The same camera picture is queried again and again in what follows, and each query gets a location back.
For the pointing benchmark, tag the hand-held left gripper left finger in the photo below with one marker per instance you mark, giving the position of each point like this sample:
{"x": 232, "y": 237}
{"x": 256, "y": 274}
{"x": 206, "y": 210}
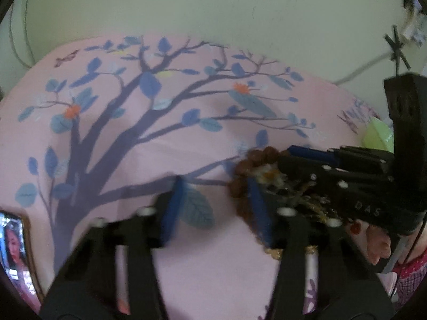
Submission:
{"x": 173, "y": 206}

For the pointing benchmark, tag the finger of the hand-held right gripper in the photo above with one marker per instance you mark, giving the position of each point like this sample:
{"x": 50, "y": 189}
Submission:
{"x": 300, "y": 170}
{"x": 310, "y": 153}

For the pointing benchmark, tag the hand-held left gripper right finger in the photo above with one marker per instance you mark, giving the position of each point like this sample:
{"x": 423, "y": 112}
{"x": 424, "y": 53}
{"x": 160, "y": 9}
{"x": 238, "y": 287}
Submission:
{"x": 258, "y": 213}

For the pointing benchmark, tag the green plastic container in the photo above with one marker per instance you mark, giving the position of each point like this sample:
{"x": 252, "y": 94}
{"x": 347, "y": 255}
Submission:
{"x": 377, "y": 136}

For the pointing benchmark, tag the person's right hand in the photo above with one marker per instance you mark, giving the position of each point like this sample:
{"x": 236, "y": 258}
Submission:
{"x": 378, "y": 243}

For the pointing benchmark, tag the pink tree-print bedsheet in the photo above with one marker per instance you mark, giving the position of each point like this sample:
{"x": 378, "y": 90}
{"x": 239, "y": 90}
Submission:
{"x": 200, "y": 133}

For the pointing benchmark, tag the person's pink patterned clothing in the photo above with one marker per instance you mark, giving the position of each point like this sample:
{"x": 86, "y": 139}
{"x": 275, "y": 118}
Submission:
{"x": 413, "y": 273}

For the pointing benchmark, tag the smartphone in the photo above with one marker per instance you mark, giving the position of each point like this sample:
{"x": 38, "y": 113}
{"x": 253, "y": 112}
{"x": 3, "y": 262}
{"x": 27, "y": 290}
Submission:
{"x": 13, "y": 246}

